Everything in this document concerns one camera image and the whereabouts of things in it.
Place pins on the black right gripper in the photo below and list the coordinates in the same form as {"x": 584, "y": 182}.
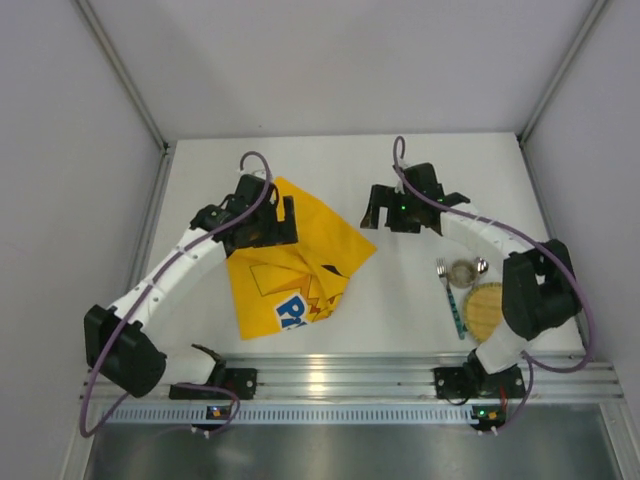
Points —
{"x": 395, "y": 213}

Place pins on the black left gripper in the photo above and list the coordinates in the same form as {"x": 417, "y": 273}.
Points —
{"x": 279, "y": 228}

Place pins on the yellow printed cloth placemat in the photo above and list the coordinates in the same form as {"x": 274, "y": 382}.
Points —
{"x": 284, "y": 287}

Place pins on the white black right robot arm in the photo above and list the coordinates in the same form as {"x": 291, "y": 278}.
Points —
{"x": 540, "y": 291}

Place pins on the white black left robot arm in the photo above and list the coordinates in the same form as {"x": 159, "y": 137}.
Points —
{"x": 119, "y": 338}

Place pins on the round woven yellow plate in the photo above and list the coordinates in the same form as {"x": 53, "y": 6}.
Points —
{"x": 482, "y": 310}

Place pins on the fork with teal handle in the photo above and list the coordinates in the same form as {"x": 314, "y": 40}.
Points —
{"x": 442, "y": 272}

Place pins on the aluminium frame post right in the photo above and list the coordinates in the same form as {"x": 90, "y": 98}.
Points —
{"x": 570, "y": 54}

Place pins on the aluminium frame post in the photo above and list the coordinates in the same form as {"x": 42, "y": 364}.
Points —
{"x": 110, "y": 53}
{"x": 570, "y": 54}

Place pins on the aluminium mounting rail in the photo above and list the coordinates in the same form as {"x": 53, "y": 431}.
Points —
{"x": 334, "y": 378}

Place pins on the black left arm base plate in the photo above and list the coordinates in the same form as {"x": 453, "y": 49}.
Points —
{"x": 240, "y": 381}

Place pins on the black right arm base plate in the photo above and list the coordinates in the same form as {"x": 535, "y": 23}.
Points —
{"x": 455, "y": 383}

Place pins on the slotted grey cable duct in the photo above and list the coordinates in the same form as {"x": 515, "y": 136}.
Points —
{"x": 300, "y": 414}

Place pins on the aluminium frame post left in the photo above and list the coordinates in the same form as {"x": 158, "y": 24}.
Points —
{"x": 110, "y": 53}

